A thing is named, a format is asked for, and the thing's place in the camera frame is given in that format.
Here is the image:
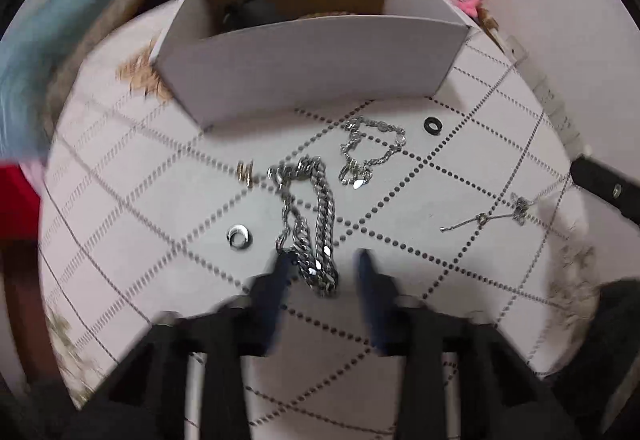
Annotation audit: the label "thin silver chain bracelet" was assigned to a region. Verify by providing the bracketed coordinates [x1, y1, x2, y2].
[339, 116, 408, 191]

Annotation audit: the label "white cardboard box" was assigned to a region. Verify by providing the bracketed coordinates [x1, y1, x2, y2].
[150, 0, 474, 131]

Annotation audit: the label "light blue cloth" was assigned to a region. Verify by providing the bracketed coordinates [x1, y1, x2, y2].
[0, 0, 201, 157]

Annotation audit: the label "silver ring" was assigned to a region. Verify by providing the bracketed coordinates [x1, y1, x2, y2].
[226, 225, 254, 249]

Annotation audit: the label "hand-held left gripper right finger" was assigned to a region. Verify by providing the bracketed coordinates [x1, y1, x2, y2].
[352, 248, 586, 440]

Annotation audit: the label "thick silver chain necklace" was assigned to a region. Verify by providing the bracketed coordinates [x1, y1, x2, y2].
[267, 156, 341, 299]

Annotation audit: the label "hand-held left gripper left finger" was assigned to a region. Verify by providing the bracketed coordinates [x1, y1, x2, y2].
[65, 251, 300, 440]

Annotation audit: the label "black object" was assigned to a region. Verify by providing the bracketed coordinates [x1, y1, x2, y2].
[222, 0, 282, 28]

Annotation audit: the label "thin silver pendant necklace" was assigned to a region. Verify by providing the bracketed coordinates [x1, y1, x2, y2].
[440, 195, 539, 235]

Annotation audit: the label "gold earrings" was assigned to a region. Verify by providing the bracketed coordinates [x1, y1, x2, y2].
[236, 160, 256, 189]

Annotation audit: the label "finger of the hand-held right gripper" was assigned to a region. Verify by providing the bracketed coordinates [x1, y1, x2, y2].
[571, 157, 640, 221]

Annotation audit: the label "white dotted-grid tablecloth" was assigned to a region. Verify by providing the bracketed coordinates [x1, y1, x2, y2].
[37, 0, 601, 440]

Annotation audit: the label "red cloth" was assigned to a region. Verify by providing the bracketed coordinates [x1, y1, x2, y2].
[0, 160, 44, 247]

